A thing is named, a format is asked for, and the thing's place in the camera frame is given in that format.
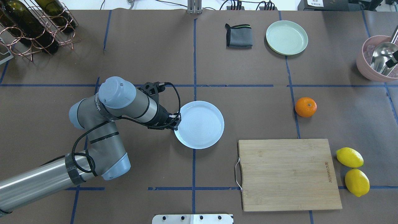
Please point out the yellow lemon near board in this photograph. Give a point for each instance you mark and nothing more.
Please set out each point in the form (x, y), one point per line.
(349, 157)

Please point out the aluminium frame post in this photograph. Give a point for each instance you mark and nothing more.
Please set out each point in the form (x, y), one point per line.
(194, 7)

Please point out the light blue plate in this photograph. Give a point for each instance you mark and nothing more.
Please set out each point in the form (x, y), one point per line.
(201, 126)

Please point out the orange fruit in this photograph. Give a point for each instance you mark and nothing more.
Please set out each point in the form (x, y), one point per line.
(305, 107)

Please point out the steel ice scoop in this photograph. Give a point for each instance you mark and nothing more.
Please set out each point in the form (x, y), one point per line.
(382, 53)

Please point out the green plate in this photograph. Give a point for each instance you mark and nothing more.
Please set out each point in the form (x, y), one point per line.
(286, 38)

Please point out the bamboo cutting board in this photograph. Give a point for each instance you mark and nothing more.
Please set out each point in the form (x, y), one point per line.
(287, 175)

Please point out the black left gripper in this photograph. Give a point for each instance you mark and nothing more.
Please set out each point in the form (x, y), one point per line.
(162, 116)

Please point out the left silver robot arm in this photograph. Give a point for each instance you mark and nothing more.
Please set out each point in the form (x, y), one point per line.
(99, 151)

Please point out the grey folded cloth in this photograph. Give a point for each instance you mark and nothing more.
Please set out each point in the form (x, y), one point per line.
(239, 36)

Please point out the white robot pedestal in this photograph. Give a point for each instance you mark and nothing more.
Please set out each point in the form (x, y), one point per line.
(193, 219)

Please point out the yellow lemon far side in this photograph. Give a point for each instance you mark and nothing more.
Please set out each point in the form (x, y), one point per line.
(357, 182)

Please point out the dark glass wine bottle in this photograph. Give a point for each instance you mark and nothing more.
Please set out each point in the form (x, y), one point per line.
(30, 26)

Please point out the copper wire bottle rack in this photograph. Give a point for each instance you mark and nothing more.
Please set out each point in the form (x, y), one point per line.
(27, 49)

